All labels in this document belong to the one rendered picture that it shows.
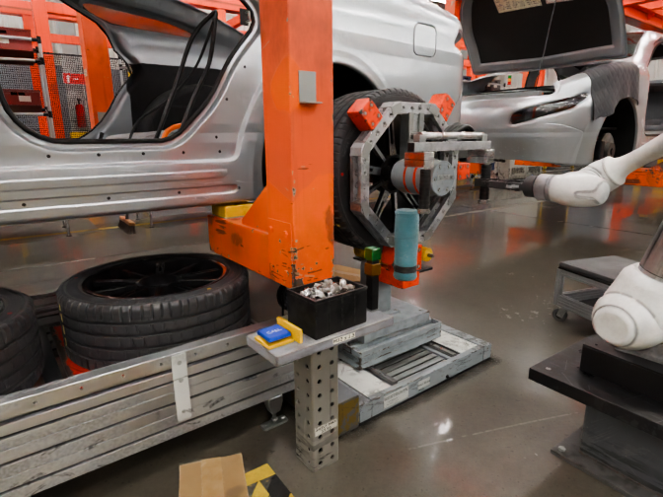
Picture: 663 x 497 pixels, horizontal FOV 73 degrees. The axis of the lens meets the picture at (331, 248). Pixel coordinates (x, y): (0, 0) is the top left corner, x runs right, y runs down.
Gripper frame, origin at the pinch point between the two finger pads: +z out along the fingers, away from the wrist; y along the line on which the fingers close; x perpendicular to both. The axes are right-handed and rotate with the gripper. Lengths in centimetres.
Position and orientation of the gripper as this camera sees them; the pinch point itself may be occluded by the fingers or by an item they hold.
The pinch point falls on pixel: (485, 181)
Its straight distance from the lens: 179.6
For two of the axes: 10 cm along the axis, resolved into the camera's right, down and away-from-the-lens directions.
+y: 7.9, -1.5, 5.9
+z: -6.1, -1.9, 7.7
